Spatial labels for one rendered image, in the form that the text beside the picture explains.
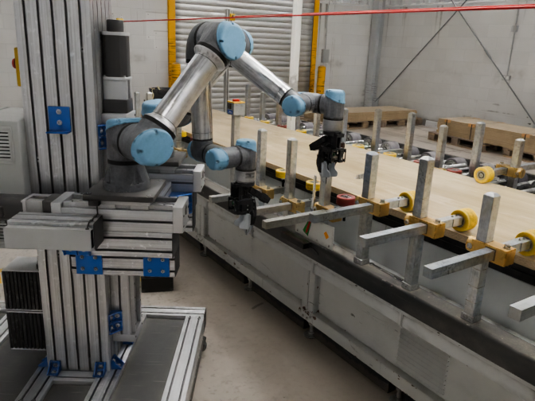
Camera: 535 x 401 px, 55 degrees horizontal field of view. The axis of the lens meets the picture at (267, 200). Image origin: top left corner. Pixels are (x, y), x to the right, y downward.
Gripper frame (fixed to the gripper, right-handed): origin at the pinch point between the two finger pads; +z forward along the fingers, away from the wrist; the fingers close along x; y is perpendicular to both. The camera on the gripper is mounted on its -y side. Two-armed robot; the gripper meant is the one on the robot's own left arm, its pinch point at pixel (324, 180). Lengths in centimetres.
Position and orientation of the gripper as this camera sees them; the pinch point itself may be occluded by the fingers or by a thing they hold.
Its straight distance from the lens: 204.5
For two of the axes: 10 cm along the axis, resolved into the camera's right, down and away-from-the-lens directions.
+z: -0.5, 9.5, 3.0
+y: 5.4, 2.7, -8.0
